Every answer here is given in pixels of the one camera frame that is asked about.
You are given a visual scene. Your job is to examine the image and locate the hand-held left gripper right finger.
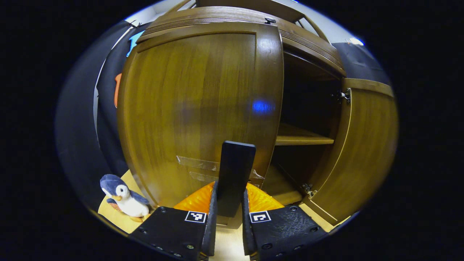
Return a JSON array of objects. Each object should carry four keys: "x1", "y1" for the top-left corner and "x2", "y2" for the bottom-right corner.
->
[{"x1": 241, "y1": 182, "x2": 328, "y2": 261}]

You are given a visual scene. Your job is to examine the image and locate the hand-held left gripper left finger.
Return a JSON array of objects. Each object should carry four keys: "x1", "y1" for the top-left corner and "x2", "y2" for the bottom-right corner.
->
[{"x1": 129, "y1": 181, "x2": 219, "y2": 261}]

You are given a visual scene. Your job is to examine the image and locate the black door handle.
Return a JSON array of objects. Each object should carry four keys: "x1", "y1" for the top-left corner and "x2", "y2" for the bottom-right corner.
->
[{"x1": 217, "y1": 141, "x2": 257, "y2": 218}]

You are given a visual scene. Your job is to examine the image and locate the wooden shoe cabinet door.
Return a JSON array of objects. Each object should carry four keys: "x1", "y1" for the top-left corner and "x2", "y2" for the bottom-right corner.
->
[
  {"x1": 303, "y1": 78, "x2": 399, "y2": 226},
  {"x1": 117, "y1": 22, "x2": 284, "y2": 227}
]

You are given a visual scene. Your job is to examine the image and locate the metal door hinge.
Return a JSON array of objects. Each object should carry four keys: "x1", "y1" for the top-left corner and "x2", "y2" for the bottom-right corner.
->
[
  {"x1": 332, "y1": 88, "x2": 351, "y2": 105},
  {"x1": 301, "y1": 183, "x2": 318, "y2": 199}
]

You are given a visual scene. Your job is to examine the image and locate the wooden cabinet drawer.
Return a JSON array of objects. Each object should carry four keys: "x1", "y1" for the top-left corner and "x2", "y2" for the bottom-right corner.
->
[{"x1": 137, "y1": 7, "x2": 347, "y2": 76}]

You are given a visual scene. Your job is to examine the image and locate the penguin plush toy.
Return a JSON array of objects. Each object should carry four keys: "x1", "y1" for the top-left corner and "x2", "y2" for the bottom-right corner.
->
[{"x1": 100, "y1": 174, "x2": 151, "y2": 223}]

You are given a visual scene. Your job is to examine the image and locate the wooden inner shelf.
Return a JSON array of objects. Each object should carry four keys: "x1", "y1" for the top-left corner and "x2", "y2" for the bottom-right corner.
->
[{"x1": 275, "y1": 123, "x2": 335, "y2": 146}]

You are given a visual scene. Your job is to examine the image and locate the black backdrop cloth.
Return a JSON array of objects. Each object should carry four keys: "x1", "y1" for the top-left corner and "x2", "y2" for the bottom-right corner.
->
[{"x1": 54, "y1": 20, "x2": 392, "y2": 211}]

